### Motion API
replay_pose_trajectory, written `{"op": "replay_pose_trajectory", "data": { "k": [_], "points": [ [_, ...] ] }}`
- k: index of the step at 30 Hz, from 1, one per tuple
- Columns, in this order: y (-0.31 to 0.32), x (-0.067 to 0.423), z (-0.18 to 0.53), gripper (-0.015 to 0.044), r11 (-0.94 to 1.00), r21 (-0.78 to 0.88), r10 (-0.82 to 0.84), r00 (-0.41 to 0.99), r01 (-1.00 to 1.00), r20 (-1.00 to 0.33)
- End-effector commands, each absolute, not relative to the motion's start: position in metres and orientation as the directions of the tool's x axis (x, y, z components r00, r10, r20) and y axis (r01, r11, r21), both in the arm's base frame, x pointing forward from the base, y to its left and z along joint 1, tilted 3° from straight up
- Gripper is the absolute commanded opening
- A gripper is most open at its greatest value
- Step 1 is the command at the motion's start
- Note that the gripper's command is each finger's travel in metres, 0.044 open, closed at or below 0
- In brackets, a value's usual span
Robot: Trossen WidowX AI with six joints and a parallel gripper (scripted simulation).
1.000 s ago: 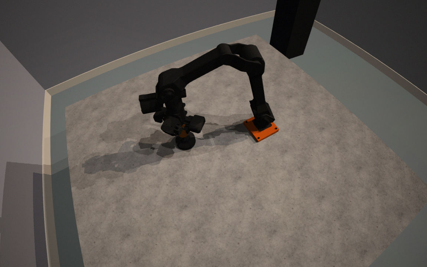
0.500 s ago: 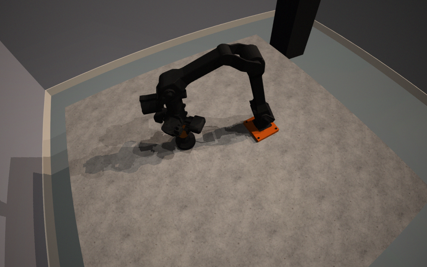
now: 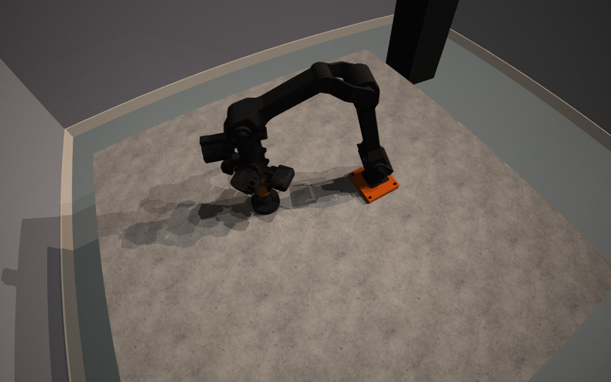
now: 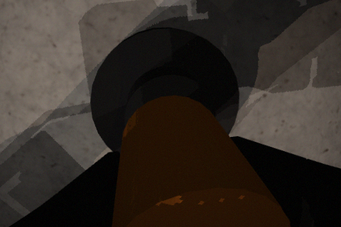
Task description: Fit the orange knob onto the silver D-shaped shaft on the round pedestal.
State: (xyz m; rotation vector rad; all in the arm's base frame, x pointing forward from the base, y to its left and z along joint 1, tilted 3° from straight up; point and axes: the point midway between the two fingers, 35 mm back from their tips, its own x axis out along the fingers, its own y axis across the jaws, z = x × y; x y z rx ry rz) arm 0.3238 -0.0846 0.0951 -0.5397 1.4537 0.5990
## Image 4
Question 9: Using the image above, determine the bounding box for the orange knob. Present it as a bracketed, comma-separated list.
[112, 96, 290, 227]

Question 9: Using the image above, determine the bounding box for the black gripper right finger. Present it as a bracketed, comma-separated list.
[230, 136, 341, 227]

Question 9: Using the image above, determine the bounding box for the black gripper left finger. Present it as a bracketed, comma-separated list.
[9, 151, 120, 227]

